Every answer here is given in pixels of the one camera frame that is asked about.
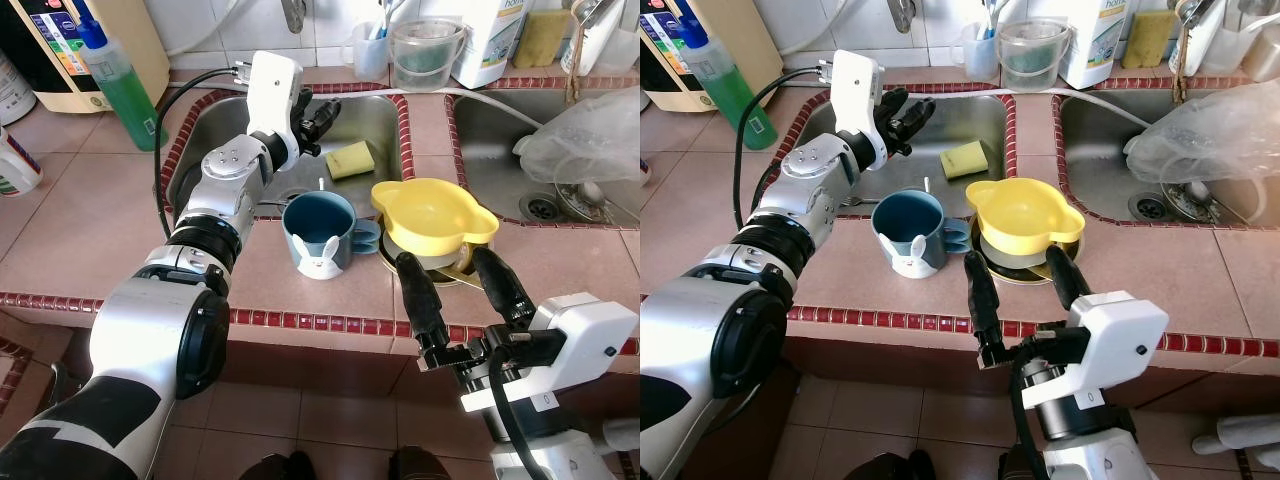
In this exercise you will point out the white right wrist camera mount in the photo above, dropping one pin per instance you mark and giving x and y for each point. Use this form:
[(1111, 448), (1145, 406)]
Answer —
[(590, 330), (1120, 340)]

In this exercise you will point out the black robot left foot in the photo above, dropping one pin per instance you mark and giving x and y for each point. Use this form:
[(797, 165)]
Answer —
[(275, 465), (900, 465)]

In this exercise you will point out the green liquid bottle blue cap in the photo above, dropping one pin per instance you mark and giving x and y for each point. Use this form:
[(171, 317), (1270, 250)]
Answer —
[(130, 100), (740, 100)]

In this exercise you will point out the black robot foot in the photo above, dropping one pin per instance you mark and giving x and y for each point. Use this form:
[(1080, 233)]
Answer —
[(1015, 465), (900, 465), (275, 465), (420, 465)]

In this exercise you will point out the white jar green lid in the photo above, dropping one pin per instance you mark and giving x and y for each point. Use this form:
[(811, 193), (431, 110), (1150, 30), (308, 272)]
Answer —
[(12, 90)]

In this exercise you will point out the clear plastic bag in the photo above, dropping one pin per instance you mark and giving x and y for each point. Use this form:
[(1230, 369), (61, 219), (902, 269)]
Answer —
[(590, 140), (1210, 130)]

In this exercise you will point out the small yellow sponge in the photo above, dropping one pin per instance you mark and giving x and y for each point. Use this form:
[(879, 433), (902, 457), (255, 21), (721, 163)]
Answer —
[(350, 160), (962, 160)]

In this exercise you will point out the beige black water ionizer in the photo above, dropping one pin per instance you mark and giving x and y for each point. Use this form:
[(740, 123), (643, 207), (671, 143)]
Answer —
[(750, 30), (135, 30)]

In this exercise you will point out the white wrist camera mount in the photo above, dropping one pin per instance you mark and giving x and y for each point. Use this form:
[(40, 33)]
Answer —
[(1120, 340), (860, 100), (270, 100), (590, 330)]

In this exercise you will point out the black robot right foot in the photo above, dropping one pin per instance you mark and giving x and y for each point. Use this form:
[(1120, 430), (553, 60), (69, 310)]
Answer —
[(420, 465), (1015, 465)]

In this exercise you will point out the stainless steel sink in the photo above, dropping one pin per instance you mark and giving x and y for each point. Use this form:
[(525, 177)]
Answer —
[(370, 115), (1095, 160), (975, 115), (490, 160)]

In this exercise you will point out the steel wall faucet pipe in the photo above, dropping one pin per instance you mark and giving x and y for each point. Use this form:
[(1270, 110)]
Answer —
[(900, 12), (293, 12)]

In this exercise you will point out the round steel basin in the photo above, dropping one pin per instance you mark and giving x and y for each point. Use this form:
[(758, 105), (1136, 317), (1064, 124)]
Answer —
[(1030, 270), (462, 272)]

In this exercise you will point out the blue white bunny mug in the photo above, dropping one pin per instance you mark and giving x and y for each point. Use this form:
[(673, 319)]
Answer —
[(908, 260), (318, 262)]

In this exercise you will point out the yellow plastic bowl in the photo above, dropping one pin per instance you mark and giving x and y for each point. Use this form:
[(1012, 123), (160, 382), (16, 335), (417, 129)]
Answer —
[(430, 215), (1025, 213)]

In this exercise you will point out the metal fork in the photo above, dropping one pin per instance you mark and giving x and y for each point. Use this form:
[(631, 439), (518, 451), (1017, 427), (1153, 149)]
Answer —
[(270, 207), (860, 204)]

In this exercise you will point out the large yellow sponge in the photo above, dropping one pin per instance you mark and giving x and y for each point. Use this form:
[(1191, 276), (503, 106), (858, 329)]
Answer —
[(540, 40), (1148, 40)]

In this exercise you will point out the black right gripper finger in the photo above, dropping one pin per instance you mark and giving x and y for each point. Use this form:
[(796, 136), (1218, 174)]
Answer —
[(1068, 278), (420, 300), (985, 300), (505, 290)]

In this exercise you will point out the white printed mug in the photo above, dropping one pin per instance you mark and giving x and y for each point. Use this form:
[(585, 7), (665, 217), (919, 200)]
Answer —
[(15, 165)]

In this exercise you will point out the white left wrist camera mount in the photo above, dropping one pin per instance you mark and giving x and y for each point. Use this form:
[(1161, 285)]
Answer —
[(270, 100), (860, 100)]

